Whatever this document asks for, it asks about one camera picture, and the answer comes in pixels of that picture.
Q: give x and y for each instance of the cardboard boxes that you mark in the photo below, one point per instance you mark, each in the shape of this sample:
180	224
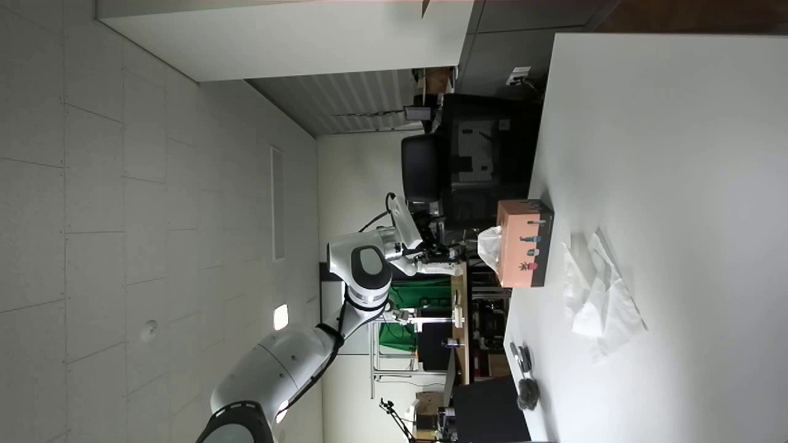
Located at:
435	82

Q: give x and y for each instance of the loose white tissues pile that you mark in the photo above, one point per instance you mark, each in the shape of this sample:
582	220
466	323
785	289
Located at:
599	301

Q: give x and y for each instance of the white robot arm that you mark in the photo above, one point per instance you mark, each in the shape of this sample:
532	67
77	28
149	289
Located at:
279	369

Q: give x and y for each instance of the black office chair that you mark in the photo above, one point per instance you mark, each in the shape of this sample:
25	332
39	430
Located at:
481	152

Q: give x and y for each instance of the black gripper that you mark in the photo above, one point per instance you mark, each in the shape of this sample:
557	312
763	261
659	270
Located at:
433	253

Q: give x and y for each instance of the pink tissue box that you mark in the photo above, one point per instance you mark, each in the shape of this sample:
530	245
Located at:
526	242

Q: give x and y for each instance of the white tissue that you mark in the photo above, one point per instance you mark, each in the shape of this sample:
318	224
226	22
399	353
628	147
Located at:
489	246

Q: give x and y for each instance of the green crate on shelf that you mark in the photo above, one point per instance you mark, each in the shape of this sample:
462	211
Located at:
413	299

